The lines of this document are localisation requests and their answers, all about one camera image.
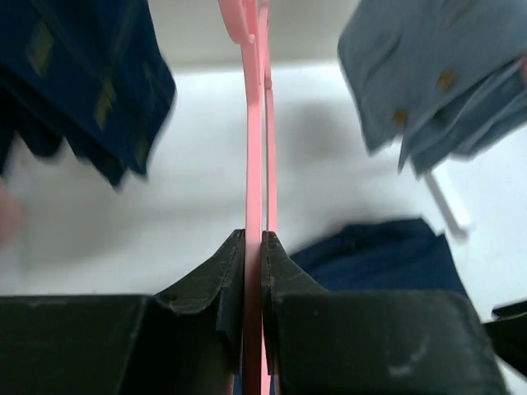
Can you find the dark blue hanging jeans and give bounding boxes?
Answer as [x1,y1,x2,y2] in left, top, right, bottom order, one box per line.
[1,0,177,187]

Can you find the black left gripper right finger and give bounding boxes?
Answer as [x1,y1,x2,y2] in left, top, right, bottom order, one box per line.
[260,231,326,374]

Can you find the dark blue trousers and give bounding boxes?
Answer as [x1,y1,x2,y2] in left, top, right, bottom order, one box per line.
[290,218,470,302]

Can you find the light blue hanging jeans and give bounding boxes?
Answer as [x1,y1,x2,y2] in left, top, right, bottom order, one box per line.
[338,0,526,175]

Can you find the grey metal clothes rack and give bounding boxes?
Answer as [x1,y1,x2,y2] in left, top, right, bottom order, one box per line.
[423,167,473,239]

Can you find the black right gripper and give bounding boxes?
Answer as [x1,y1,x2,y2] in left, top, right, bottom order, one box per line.
[484,302,527,377]

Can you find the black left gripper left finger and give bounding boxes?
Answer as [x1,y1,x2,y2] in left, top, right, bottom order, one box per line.
[157,230,245,342]

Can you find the pink hanger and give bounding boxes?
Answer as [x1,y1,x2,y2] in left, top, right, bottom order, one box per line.
[219,0,277,395]

